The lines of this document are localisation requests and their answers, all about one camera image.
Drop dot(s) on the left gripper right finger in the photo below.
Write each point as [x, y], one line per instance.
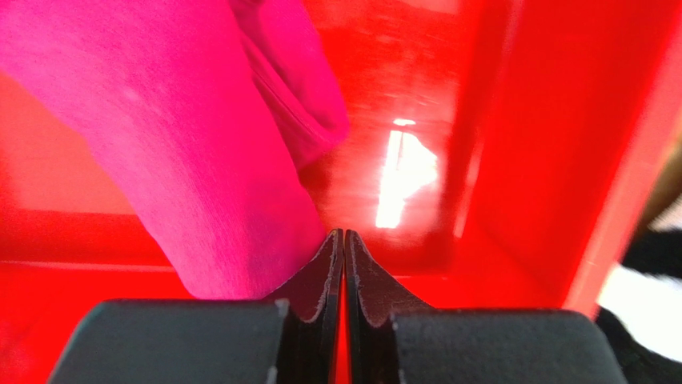
[395, 337]

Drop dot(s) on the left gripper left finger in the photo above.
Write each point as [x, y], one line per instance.
[287, 337]

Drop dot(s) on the magenta t shirt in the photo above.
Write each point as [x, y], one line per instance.
[202, 113]

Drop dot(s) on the red plastic tray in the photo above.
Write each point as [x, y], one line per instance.
[499, 154]

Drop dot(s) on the zebra print pillow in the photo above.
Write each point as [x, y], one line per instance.
[640, 303]

